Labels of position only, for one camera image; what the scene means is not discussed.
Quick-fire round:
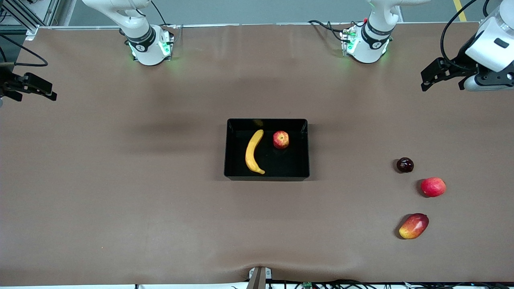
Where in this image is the aluminium frame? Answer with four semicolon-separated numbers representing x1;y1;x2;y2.
0;0;61;37

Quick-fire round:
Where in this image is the black base cable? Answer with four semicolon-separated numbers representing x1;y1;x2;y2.
151;0;177;28
308;19;368;43

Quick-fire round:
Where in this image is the red yellow mango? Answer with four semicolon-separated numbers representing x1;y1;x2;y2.
399;213;430;240

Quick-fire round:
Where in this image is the black plastic box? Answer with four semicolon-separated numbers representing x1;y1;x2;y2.
224;118;310;181

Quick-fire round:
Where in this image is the small red yellow apple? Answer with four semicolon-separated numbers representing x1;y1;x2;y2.
273;130;290;150

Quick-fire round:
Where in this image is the red peach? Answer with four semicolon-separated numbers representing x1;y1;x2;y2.
420;177;447;198

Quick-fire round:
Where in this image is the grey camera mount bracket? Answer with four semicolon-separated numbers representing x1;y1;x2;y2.
248;266;273;289

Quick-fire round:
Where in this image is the yellow banana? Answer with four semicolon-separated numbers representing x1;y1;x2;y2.
245;129;266;175

